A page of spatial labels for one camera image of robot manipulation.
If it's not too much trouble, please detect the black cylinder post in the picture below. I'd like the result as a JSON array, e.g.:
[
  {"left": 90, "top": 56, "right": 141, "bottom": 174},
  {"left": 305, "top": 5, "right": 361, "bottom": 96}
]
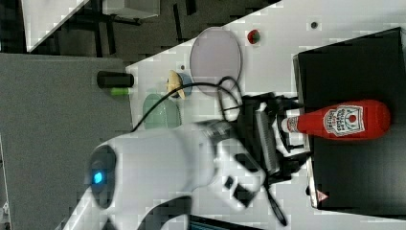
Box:
[{"left": 97, "top": 71, "right": 134, "bottom": 88}]

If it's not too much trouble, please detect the round grey plate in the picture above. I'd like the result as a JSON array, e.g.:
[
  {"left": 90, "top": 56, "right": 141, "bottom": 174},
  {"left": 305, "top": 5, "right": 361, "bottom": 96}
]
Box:
[{"left": 190, "top": 27, "right": 242, "bottom": 90}]

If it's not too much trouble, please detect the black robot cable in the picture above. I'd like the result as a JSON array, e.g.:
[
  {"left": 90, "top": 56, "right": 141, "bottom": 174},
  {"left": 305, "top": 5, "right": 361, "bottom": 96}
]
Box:
[{"left": 130, "top": 76, "right": 245, "bottom": 133}]

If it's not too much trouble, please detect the small blue bowl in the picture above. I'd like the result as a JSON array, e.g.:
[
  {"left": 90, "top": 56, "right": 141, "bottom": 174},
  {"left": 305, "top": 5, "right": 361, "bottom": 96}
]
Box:
[{"left": 177, "top": 72, "right": 194, "bottom": 98}]

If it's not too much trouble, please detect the yellow toy banana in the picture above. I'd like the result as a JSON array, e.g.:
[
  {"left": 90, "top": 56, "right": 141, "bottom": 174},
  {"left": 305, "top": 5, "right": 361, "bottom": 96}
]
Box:
[{"left": 166, "top": 70, "right": 186, "bottom": 99}]

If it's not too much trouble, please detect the red ketchup bottle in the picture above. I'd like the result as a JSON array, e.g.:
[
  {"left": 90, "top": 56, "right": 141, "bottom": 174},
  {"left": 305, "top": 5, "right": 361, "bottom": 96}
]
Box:
[{"left": 281, "top": 100, "right": 391, "bottom": 141}]

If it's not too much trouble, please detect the green marker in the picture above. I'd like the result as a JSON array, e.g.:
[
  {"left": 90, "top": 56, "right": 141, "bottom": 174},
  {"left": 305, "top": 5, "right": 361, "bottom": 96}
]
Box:
[{"left": 110, "top": 88, "right": 131, "bottom": 96}]

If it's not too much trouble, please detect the dark crate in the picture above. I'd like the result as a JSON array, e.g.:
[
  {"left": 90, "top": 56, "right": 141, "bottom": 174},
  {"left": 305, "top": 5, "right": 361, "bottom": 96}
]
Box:
[{"left": 188, "top": 215, "right": 261, "bottom": 230}]

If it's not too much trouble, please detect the black toaster oven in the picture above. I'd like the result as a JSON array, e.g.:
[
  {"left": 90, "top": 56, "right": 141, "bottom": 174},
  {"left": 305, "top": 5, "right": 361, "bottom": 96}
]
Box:
[{"left": 292, "top": 28, "right": 405, "bottom": 219}]

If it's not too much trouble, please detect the white side table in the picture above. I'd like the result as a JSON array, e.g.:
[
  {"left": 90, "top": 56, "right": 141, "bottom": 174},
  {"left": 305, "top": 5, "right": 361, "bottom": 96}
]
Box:
[{"left": 21, "top": 0, "right": 90, "bottom": 52}]

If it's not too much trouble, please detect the red toy strawberry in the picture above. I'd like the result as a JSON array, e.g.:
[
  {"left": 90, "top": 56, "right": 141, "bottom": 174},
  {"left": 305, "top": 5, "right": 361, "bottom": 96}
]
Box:
[{"left": 247, "top": 30, "right": 260, "bottom": 44}]

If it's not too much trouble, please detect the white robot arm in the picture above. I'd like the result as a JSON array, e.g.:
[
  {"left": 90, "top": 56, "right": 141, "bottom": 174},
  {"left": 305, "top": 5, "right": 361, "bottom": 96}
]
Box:
[{"left": 56, "top": 93, "right": 300, "bottom": 230}]

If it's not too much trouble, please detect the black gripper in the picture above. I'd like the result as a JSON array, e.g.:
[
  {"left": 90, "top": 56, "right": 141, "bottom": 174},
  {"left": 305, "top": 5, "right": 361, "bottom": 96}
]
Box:
[{"left": 237, "top": 92, "right": 310, "bottom": 184}]

